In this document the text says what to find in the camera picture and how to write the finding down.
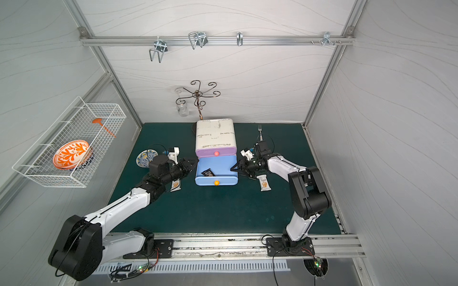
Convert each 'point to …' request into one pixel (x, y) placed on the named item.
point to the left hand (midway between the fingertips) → (199, 162)
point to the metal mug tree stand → (198, 95)
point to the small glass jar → (183, 109)
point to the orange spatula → (98, 120)
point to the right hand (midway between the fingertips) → (233, 170)
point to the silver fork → (260, 134)
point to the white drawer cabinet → (214, 133)
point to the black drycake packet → (208, 173)
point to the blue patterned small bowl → (144, 157)
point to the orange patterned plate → (72, 154)
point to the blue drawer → (220, 165)
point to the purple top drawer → (216, 151)
